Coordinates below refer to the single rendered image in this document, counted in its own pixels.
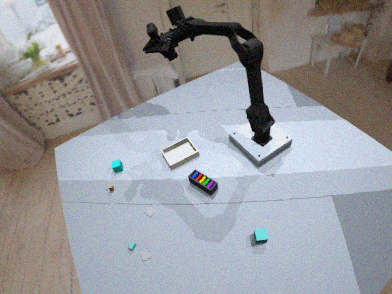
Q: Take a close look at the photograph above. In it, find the beige open tray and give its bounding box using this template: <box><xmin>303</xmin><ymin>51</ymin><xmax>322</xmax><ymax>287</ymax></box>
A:
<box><xmin>160</xmin><ymin>137</ymin><xmax>200</xmax><ymax>170</ymax></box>

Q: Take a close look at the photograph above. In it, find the small turquoise cube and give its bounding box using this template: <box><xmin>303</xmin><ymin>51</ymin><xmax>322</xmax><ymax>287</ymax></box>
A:
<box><xmin>253</xmin><ymin>228</ymin><xmax>268</xmax><ymax>244</ymax></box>

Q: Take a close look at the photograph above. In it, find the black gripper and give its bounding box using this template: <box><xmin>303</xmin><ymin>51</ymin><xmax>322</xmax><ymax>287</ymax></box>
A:
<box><xmin>143</xmin><ymin>23</ymin><xmax>179</xmax><ymax>55</ymax></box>

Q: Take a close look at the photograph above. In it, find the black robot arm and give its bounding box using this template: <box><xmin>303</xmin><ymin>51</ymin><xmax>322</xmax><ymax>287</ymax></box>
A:
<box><xmin>161</xmin><ymin>5</ymin><xmax>275</xmax><ymax>147</ymax></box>

